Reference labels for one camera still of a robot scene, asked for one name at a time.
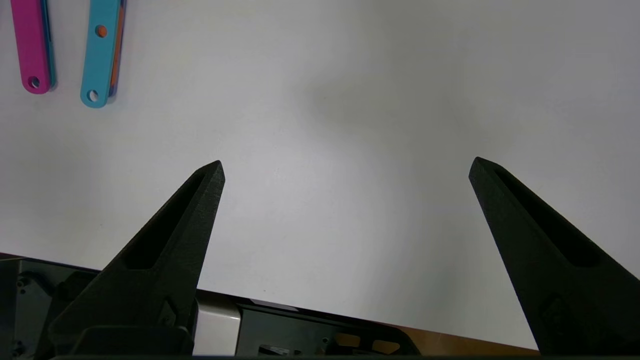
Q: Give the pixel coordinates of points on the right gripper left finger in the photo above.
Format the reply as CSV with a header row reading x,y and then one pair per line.
x,y
190,240

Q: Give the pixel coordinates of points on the long pink bar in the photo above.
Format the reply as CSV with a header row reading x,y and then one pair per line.
x,y
30,45

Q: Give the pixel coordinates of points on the black robot base chassis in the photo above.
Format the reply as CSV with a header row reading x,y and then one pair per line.
x,y
280,330

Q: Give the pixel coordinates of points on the long blue bar orange dot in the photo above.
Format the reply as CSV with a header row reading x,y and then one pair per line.
x,y
97,65

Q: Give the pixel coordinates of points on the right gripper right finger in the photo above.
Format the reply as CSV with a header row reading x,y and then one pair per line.
x,y
550,280

